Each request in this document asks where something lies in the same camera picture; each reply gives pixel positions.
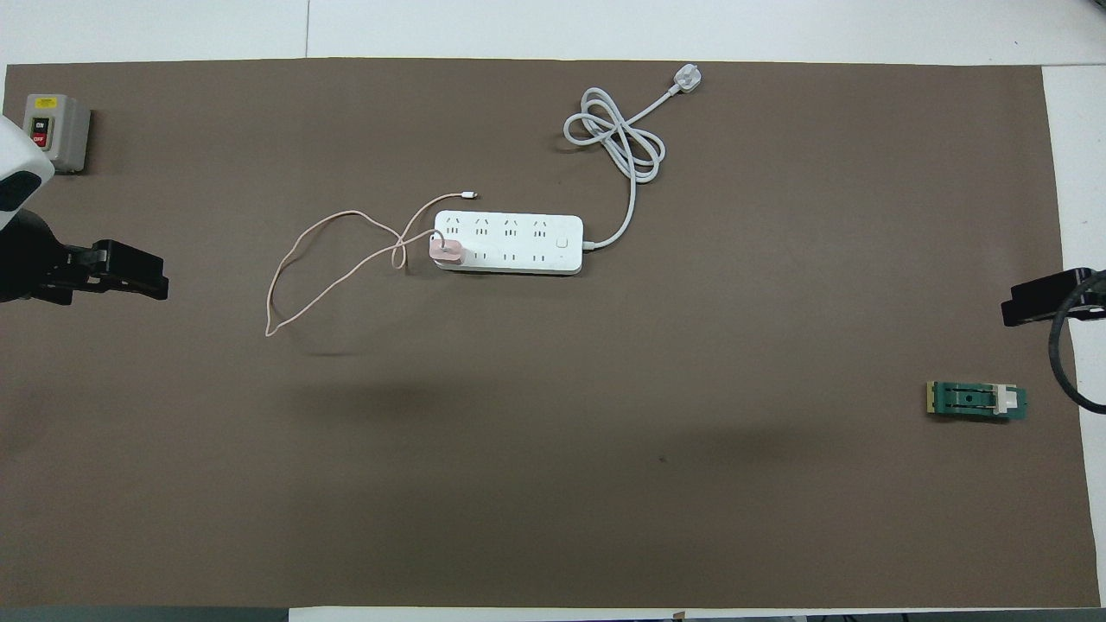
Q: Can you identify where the white power strip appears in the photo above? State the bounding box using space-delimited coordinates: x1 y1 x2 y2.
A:
433 210 585 276

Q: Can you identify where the green knife switch yellow base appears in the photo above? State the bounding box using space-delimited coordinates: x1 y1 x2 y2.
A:
926 381 1028 423

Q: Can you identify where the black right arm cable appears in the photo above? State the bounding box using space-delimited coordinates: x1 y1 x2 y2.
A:
1047 270 1106 414

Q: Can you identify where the pink charging cable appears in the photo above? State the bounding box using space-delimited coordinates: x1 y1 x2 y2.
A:
264 189 479 338

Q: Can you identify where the grey on off switch box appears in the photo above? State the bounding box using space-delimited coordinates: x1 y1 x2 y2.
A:
23 93 92 174

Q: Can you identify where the brown table mat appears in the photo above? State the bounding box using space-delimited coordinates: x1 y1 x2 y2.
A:
0 58 1100 608

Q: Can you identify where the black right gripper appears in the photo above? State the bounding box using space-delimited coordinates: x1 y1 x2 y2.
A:
1001 268 1106 327

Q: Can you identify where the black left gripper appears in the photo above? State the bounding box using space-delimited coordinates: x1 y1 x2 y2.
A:
0 210 170 305

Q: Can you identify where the white power cord with plug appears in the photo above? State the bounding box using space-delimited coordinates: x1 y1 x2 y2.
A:
563 65 702 251

